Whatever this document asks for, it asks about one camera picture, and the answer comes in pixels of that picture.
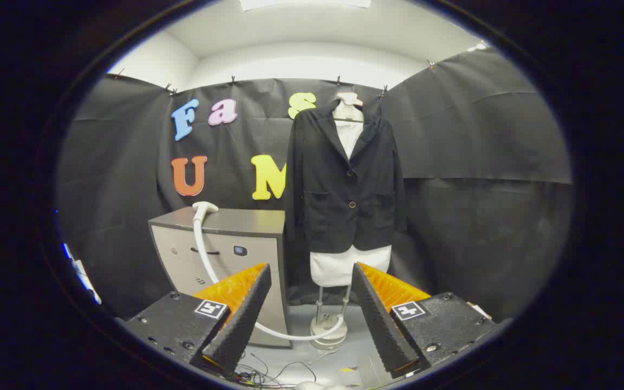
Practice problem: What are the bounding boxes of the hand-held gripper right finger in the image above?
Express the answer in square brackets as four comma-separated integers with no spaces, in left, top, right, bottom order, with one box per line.
[352,262,499,380]

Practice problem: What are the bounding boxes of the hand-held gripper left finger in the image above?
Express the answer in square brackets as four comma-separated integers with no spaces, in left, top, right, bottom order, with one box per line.
[122,263,272,380]

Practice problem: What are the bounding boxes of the black blazer jacket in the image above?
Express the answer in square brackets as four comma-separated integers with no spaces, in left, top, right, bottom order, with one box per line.
[284,99,407,254]

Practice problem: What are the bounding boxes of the white steamer stand base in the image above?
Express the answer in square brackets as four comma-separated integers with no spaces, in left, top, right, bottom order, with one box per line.
[310,285,352,350]

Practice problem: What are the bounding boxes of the white clothes hanger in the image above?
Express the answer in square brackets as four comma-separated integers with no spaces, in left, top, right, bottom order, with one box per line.
[333,92,365,122]

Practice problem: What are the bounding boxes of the grey cabinet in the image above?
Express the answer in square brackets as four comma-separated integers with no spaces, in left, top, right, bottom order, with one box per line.
[148,206,292,348]

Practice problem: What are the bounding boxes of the black backdrop cloth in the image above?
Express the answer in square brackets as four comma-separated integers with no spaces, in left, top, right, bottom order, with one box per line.
[55,48,574,323]

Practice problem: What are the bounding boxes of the black floor cables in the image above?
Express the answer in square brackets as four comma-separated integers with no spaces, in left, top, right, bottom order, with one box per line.
[233,352,318,388]

